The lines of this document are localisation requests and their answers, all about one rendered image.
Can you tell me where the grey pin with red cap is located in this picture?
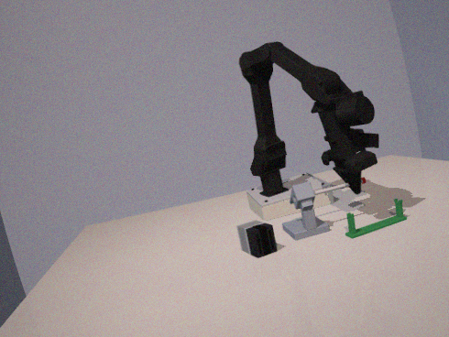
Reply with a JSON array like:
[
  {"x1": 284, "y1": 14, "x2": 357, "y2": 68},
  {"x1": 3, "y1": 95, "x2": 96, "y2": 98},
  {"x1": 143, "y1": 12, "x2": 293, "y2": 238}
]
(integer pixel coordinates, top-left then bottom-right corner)
[{"x1": 313, "y1": 177, "x2": 367, "y2": 195}]

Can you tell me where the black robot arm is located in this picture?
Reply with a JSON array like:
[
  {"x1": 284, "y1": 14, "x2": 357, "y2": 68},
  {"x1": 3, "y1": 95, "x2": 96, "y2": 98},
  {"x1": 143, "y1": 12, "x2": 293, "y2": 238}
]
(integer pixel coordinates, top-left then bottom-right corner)
[{"x1": 238, "y1": 42, "x2": 379, "y2": 197}]

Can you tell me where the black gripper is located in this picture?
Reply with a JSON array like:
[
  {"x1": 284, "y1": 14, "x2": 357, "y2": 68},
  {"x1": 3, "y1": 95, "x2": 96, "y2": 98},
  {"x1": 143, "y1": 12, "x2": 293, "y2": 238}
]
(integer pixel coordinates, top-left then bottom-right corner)
[{"x1": 321, "y1": 126, "x2": 378, "y2": 194}]

